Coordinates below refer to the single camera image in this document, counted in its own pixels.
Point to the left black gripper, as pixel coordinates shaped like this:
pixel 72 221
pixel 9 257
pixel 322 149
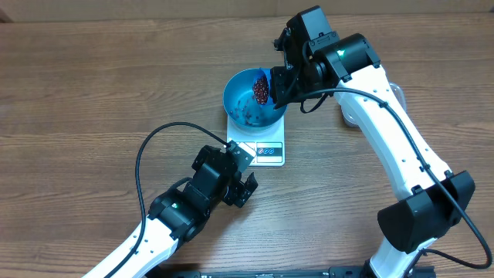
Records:
pixel 241 192

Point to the blue plastic measuring scoop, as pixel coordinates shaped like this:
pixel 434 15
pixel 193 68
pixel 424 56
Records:
pixel 261 72

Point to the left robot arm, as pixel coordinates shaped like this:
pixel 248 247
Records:
pixel 178 215

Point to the white digital kitchen scale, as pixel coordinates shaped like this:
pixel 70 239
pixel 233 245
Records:
pixel 265 144

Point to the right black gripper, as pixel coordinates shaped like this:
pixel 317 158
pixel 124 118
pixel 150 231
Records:
pixel 289 94

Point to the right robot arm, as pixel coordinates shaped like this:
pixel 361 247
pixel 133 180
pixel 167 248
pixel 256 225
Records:
pixel 430 197

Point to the red adzuki beans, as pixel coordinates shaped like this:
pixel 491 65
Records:
pixel 260 90

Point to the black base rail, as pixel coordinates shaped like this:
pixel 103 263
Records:
pixel 332 272

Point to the teal round bowl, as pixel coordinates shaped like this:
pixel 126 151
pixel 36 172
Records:
pixel 240 87

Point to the red beans in bowl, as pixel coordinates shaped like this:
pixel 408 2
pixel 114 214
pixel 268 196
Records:
pixel 246 112

